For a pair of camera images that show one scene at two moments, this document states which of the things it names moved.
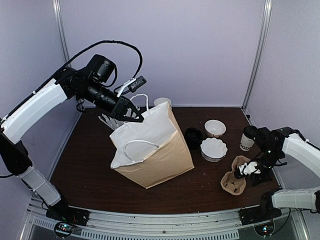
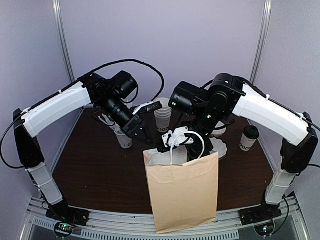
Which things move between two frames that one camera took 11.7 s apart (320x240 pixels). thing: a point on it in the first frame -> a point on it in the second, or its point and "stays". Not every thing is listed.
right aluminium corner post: x=257 y=62 stays
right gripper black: x=261 y=179 -> x=195 y=153
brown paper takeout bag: x=151 y=152 -> x=185 y=193
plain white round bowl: x=215 y=128 stays
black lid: x=250 y=131 stays
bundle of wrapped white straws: x=112 y=122 stays
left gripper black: x=119 y=109 -> x=134 y=125
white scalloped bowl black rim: x=213 y=149 stays
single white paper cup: x=246 y=143 stays
